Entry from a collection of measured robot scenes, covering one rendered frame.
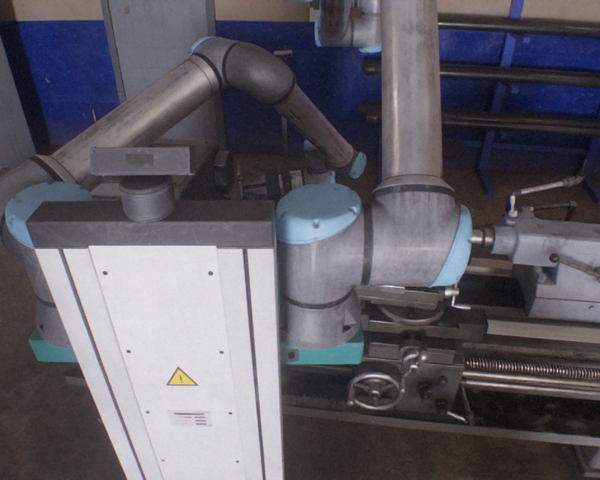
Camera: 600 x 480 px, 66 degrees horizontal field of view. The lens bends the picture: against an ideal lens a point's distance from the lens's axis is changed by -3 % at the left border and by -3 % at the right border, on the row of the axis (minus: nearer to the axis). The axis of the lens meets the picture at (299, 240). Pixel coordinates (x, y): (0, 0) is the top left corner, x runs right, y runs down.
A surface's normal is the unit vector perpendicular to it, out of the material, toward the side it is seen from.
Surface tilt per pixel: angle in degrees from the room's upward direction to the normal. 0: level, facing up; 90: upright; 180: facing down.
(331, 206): 5
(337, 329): 70
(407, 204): 50
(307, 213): 5
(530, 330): 36
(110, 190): 45
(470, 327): 90
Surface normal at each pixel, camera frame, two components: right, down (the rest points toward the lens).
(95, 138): 0.24, -0.37
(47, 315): -0.42, 0.19
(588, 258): -0.14, 0.34
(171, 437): 0.00, 0.57
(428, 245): -0.04, -0.06
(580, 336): -0.08, -0.34
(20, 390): 0.00, -0.82
